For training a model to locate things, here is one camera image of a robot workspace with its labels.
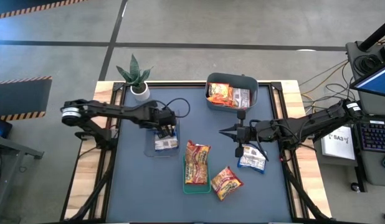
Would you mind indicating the backlit black keyboard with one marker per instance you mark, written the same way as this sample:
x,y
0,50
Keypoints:
x,y
377,138

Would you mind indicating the white SA3 sign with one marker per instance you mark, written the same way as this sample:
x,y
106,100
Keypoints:
x,y
339,146

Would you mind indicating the grey equipment cart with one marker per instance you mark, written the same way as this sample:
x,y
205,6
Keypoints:
x,y
376,105

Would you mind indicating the snake plant in white pot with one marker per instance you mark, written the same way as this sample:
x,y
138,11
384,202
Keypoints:
x,y
139,90

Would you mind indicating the orange Maruchan chicken noodle pack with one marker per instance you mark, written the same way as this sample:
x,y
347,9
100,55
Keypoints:
x,y
219,90
222,101

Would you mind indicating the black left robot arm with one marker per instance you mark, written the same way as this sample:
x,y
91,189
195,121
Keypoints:
x,y
117,109

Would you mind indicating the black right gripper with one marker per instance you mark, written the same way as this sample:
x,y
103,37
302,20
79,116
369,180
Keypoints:
x,y
253,132

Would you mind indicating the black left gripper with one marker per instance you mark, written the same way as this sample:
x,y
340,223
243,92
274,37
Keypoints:
x,y
161,118

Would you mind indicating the red Maruchan noodle pack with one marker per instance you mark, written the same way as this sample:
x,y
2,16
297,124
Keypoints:
x,y
197,163
226,183

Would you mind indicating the black caster wheel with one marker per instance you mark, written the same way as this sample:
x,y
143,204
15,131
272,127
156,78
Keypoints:
x,y
355,187

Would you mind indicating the black device with blue light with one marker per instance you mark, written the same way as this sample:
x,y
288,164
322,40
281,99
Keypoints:
x,y
2,129

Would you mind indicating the grey-blue table mat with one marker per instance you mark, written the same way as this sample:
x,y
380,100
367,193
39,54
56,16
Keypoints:
x,y
161,202

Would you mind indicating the black aluminium table frame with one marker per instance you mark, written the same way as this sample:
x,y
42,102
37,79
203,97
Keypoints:
x,y
180,84

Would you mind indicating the grey-blue plastic bin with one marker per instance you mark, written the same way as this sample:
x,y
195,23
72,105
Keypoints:
x,y
232,78

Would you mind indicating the black pole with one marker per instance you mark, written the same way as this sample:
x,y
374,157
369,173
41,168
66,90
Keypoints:
x,y
374,39

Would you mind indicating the grey metal desk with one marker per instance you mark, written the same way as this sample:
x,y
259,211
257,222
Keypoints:
x,y
8,149
376,169

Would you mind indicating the red-edged Maruchan noodle pack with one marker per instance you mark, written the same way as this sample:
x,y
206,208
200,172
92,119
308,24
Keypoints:
x,y
241,98

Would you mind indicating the black mat with hazard stripes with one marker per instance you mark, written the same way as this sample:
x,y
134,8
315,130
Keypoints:
x,y
12,4
21,96

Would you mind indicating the teal translucent plastic bin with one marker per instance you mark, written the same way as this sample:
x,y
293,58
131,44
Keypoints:
x,y
197,188

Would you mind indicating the clear plastic bin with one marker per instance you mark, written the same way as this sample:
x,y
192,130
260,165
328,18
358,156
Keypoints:
x,y
149,149

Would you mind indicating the monitor with blue screen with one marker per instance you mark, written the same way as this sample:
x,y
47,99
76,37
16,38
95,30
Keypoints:
x,y
379,82

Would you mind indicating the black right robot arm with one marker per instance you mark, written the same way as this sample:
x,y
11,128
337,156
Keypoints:
x,y
314,119

